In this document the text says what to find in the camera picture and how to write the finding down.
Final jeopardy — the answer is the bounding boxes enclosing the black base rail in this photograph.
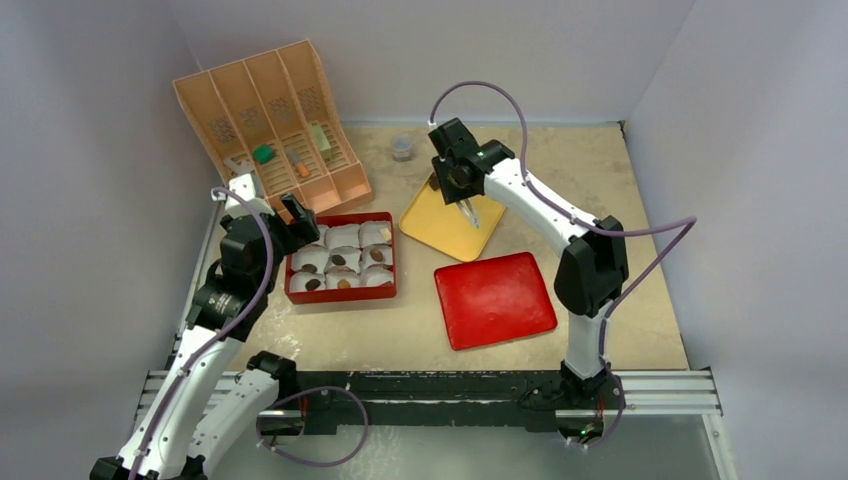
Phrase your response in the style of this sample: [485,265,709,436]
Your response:
[135,367,723,439]

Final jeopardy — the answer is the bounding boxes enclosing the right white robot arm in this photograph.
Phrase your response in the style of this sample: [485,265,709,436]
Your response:
[428,118,629,407]

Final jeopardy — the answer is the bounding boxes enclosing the pale green sticky notes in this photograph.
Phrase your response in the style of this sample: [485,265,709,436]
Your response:
[310,124,332,161]

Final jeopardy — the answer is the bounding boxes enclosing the metal tongs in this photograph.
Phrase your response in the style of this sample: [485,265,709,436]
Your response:
[457,198,480,229]

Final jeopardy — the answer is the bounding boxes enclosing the yellow tray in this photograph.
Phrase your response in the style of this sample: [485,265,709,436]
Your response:
[398,180,506,262]

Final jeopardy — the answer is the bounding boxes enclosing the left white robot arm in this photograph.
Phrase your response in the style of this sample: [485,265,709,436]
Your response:
[89,187,320,479]

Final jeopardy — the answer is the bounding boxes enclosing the red chocolate box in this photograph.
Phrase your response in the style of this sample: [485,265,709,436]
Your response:
[284,212,398,305]

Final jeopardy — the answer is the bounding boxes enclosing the red box lid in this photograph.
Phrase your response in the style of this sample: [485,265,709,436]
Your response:
[434,252,558,351]

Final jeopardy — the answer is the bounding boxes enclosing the metal bracket plate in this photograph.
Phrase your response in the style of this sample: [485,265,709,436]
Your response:
[223,155,254,176]

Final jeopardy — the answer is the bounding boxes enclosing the peach desk organizer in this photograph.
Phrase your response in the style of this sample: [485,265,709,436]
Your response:
[173,40,374,218]

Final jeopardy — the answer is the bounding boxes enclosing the green eraser block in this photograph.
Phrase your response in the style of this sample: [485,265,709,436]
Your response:
[252,144,276,165]

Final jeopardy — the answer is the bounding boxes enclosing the orange handled cutter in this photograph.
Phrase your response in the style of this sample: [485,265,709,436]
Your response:
[285,147,311,179]

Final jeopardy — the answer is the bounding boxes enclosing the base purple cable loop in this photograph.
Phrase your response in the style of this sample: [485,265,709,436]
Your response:
[255,386,368,468]

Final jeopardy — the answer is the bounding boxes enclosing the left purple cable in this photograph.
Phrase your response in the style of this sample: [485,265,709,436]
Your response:
[125,188,276,480]

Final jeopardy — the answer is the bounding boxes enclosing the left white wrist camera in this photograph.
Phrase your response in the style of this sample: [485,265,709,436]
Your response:
[210,173,275,218]

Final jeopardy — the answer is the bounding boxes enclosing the small clear cup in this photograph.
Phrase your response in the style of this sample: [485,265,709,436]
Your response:
[390,133,414,162]

